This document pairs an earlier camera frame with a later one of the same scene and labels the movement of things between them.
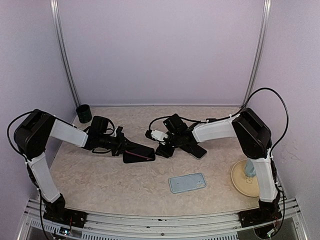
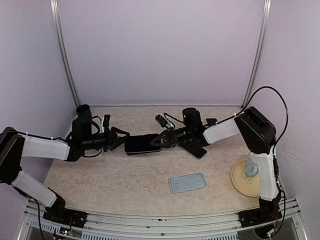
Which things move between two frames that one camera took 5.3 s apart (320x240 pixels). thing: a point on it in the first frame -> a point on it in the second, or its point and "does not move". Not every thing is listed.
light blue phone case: [187, 182] does not move
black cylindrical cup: [84, 113] does not move
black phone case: [139, 153] -> [139, 144]
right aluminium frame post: [265, 25] does not move
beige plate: [247, 185] does not move
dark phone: [139, 153] -> [140, 143]
